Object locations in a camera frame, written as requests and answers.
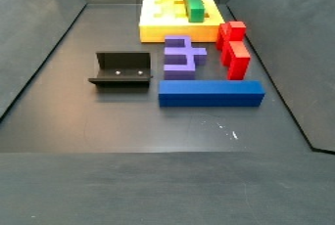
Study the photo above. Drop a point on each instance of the green rectangular block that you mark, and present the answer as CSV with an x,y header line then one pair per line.
x,y
194,8

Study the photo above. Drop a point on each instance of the yellow peg board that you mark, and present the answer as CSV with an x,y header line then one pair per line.
x,y
163,18

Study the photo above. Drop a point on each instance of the red stepped block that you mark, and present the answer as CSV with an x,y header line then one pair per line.
x,y
234,55

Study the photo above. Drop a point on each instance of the purple cross-shaped block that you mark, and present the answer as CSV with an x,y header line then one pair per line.
x,y
182,57

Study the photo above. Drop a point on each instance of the blue rectangular block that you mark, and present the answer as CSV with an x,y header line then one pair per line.
x,y
209,93

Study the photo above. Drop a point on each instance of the black angle bracket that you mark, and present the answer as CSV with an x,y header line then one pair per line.
x,y
122,67

